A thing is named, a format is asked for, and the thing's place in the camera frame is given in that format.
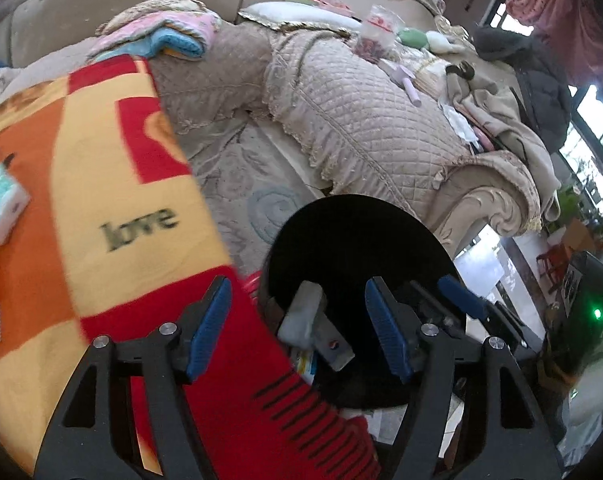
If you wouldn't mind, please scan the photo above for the dark padded jacket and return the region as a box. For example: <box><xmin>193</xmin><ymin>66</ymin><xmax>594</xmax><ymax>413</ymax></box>
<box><xmin>474</xmin><ymin>25</ymin><xmax>575</xmax><ymax>151</ymax></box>

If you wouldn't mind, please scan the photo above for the grey wrapper with round logo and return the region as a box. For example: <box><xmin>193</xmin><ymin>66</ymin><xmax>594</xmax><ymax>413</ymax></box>
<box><xmin>309</xmin><ymin>310</ymin><xmax>356</xmax><ymax>372</ymax></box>

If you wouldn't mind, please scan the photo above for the quilted beige sofa cover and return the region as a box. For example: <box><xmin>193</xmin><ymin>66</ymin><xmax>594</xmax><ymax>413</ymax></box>
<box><xmin>152</xmin><ymin>22</ymin><xmax>542</xmax><ymax>221</ymax></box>

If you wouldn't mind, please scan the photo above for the red stool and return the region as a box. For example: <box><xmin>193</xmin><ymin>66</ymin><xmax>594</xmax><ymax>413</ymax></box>
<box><xmin>536</xmin><ymin>245</ymin><xmax>575</xmax><ymax>296</ymax></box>

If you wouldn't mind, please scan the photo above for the orange red printed blanket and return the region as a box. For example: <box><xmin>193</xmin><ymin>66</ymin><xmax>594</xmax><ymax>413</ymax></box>
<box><xmin>0</xmin><ymin>52</ymin><xmax>382</xmax><ymax>480</ymax></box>

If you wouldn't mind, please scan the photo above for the beige coat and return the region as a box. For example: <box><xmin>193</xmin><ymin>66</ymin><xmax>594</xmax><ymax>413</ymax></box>
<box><xmin>444</xmin><ymin>75</ymin><xmax>562</xmax><ymax>221</ymax></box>

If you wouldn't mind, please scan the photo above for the pink hanging cloth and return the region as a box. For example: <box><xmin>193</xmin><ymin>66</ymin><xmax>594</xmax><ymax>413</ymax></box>
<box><xmin>501</xmin><ymin>0</ymin><xmax>603</xmax><ymax>92</ymax></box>

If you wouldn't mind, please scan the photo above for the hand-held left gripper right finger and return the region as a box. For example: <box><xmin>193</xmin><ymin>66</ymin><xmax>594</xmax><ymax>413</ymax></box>
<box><xmin>364</xmin><ymin>276</ymin><xmax>565</xmax><ymax>480</ymax></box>

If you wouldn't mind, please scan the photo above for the blue towel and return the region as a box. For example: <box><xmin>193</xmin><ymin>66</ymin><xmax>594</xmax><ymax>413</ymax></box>
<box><xmin>149</xmin><ymin>27</ymin><xmax>206</xmax><ymax>61</ymax></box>

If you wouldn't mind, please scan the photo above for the green white plush toy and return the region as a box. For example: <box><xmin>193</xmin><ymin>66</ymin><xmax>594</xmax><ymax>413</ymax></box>
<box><xmin>396</xmin><ymin>27</ymin><xmax>477</xmax><ymax>54</ymax></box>

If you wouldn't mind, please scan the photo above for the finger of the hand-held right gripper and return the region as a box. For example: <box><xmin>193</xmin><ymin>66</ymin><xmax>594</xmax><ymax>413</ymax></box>
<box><xmin>406</xmin><ymin>280</ymin><xmax>465</xmax><ymax>337</ymax></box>
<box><xmin>437</xmin><ymin>274</ymin><xmax>488</xmax><ymax>321</ymax></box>

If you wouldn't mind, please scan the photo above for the clear red printed plastic bag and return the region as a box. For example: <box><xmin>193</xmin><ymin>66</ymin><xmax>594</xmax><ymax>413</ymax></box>
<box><xmin>354</xmin><ymin>5</ymin><xmax>405</xmax><ymax>63</ymax></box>

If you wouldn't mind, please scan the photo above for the teal white tissue packet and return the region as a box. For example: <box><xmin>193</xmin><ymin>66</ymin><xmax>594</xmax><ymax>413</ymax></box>
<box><xmin>0</xmin><ymin>162</ymin><xmax>31</xmax><ymax>246</ymax></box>

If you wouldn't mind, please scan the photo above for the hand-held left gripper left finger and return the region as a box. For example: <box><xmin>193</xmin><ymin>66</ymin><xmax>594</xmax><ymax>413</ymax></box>
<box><xmin>34</xmin><ymin>275</ymin><xmax>232</xmax><ymax>480</ymax></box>

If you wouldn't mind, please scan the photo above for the folded pink blanket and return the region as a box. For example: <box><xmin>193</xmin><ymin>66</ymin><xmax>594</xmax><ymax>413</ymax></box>
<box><xmin>86</xmin><ymin>0</ymin><xmax>222</xmax><ymax>63</ymax></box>

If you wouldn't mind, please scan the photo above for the white pillow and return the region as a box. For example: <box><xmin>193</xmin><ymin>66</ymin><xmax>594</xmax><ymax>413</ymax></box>
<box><xmin>239</xmin><ymin>0</ymin><xmax>367</xmax><ymax>32</ymax></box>

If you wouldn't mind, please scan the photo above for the purple lint roller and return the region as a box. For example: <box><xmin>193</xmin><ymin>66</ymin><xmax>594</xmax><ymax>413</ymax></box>
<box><xmin>381</xmin><ymin>60</ymin><xmax>425</xmax><ymax>107</ymax></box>

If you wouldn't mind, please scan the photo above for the patterned beige rug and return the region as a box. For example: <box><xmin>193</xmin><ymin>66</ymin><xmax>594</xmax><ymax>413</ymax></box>
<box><xmin>186</xmin><ymin>115</ymin><xmax>332</xmax><ymax>261</ymax></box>

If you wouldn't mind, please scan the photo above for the black trash bin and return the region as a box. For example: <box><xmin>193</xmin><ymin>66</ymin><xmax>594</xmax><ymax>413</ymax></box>
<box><xmin>259</xmin><ymin>194</ymin><xmax>468</xmax><ymax>411</ymax></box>

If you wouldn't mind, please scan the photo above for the black device with green light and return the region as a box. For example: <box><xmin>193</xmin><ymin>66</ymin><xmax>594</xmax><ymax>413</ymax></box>
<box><xmin>546</xmin><ymin>250</ymin><xmax>603</xmax><ymax>376</ymax></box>

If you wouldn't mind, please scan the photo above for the blue yellow printed packet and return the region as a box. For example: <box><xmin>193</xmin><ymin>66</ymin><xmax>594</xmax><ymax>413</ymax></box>
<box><xmin>288</xmin><ymin>344</ymin><xmax>318</xmax><ymax>387</ymax></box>

